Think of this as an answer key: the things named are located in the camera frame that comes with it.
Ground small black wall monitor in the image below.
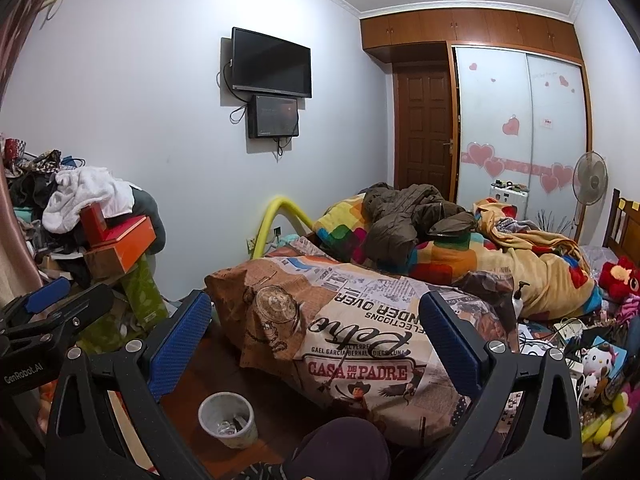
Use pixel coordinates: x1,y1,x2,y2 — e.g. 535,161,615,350
247,94,300,139

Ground white trash bin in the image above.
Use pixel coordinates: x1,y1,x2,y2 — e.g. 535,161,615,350
198,391,259,450

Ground printed blanket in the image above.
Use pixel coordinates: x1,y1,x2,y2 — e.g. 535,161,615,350
204,237,521,446

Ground pink brown curtain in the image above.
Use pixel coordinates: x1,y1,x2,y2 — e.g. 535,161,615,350
0,0,68,306

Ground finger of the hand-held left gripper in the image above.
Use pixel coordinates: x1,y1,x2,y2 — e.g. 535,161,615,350
0,284,116,356
0,277,72,328

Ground sliding wardrobe with hearts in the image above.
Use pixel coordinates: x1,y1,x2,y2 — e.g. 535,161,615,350
462,60,576,196

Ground pile of dark clothes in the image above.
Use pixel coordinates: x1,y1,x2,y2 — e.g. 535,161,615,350
0,132,81,271

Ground red box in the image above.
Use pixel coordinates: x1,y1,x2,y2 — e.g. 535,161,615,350
80,202,108,248

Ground brown padded jacket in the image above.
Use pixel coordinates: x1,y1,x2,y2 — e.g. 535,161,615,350
362,182,478,263

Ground brown wooden door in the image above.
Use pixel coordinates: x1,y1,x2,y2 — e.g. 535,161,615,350
392,62,458,196

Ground orange box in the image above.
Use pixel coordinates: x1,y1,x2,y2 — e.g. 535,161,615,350
87,215,156,273

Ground white cat plush toy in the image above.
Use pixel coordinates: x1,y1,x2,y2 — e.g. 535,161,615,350
580,345,618,378

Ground white standing fan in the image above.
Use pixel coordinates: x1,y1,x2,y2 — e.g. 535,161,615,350
571,151,608,241

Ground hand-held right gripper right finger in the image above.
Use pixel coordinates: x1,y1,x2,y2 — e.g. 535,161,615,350
419,290,583,480

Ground spotted white plush toy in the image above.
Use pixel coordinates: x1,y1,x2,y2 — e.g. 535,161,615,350
580,372,602,403

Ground brown wooden headboard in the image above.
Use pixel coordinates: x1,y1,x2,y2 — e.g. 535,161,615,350
602,189,640,261

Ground yellow foam tube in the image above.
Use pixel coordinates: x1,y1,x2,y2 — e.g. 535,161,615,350
251,196,316,261

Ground tangle of white cables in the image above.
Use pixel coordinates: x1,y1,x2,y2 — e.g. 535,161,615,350
520,317,586,361

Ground frosted wardrobe sliding door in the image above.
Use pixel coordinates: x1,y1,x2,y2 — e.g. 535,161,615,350
452,46,536,221
526,52,591,231

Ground white cloth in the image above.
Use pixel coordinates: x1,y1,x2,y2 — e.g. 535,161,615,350
42,166,136,235

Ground yellow plush toy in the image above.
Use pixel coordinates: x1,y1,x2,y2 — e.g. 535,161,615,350
580,392,633,451

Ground small white cabinet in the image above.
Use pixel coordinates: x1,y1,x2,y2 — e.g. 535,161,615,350
489,180,530,211

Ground black wall television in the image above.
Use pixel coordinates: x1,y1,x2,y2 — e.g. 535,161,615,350
231,26,313,99

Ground brown overhead cabinet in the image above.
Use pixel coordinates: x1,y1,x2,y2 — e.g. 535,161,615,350
360,7,585,63

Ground person's striped clothing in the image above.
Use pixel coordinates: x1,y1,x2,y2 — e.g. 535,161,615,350
237,460,301,480

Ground dark grey cushion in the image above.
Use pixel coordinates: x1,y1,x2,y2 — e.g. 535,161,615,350
131,187,167,256

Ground person's leg dark trousers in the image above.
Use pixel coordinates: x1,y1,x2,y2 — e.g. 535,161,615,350
290,417,393,480

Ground green leaf print cloth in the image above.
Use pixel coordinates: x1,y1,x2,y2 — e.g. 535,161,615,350
75,255,171,356

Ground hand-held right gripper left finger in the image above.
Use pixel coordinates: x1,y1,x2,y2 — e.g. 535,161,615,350
45,290,216,480

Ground pink plush toy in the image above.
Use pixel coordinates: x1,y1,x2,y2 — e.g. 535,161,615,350
612,292,640,331

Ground red plush toy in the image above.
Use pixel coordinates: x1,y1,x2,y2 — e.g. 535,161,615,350
599,255,640,297

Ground black television cable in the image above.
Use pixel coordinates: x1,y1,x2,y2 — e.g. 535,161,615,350
216,57,251,123

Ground dark plastic bag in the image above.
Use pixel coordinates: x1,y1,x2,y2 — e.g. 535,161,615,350
462,270,516,306

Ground colourful patchwork quilt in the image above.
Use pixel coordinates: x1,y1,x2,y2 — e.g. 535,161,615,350
312,192,501,283

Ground yellow beige blanket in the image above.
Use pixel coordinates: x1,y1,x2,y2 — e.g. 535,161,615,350
472,197,601,318

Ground white pump bottle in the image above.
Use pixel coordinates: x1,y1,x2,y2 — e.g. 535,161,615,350
511,281,532,317

